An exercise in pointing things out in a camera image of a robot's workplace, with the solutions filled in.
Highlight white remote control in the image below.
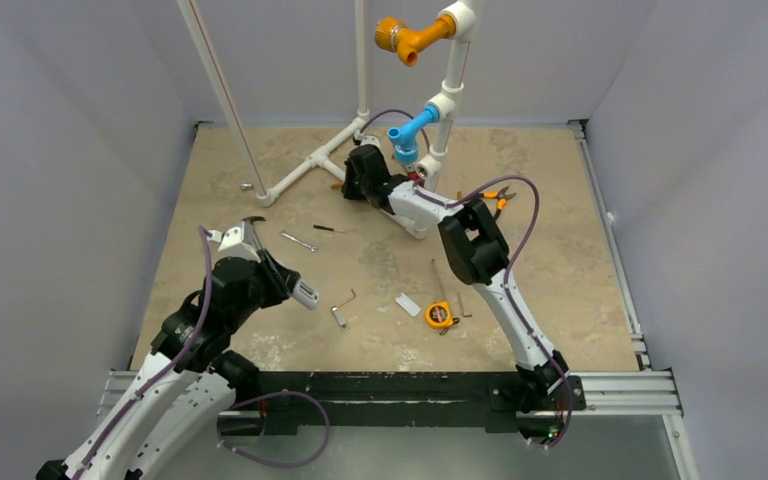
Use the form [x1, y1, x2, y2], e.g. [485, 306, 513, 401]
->
[291, 278, 319, 310]

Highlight white battery cover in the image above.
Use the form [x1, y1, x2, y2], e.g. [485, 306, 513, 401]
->
[395, 293, 422, 317]

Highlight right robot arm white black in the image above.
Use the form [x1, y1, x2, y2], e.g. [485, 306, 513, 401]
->
[342, 145, 575, 412]

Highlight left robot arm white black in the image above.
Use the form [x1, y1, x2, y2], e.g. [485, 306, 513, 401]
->
[36, 250, 319, 479]

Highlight small silver wrench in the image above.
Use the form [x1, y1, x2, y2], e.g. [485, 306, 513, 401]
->
[279, 230, 319, 253]

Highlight blue pipe fitting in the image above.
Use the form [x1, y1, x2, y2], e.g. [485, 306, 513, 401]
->
[387, 104, 440, 166]

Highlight small black screwdriver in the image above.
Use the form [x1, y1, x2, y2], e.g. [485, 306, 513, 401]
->
[312, 224, 346, 234]

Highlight silver allen key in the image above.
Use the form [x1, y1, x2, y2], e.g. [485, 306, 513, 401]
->
[330, 289, 357, 331]

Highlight small hammer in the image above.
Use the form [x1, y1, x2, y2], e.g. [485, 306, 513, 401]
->
[241, 216, 266, 251]

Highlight orange pipe fitting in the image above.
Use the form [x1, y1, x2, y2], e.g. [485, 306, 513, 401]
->
[374, 14, 457, 67]

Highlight yellow tape measure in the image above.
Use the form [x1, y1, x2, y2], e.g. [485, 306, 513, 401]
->
[424, 301, 460, 335]

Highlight small brown allen key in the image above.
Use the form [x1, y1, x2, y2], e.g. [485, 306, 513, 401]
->
[456, 292, 472, 318]

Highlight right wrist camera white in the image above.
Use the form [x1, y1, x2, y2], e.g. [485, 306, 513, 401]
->
[353, 134, 381, 149]

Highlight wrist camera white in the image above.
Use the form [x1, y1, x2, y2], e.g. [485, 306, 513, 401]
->
[208, 221, 261, 263]
[353, 134, 381, 149]

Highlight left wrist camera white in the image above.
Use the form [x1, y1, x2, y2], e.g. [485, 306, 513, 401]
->
[208, 221, 261, 263]

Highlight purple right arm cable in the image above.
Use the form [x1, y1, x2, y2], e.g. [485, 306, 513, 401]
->
[357, 108, 574, 452]

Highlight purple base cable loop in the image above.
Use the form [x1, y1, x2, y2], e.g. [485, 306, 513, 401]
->
[216, 391, 331, 470]

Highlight orange handled pliers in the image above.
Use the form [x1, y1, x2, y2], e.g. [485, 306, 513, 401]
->
[456, 186, 516, 227]

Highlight white PVC pipe frame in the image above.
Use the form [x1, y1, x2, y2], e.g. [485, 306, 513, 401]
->
[178, 1, 484, 207]

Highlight aluminium rail frame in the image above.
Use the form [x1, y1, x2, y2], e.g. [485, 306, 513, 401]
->
[95, 120, 702, 480]

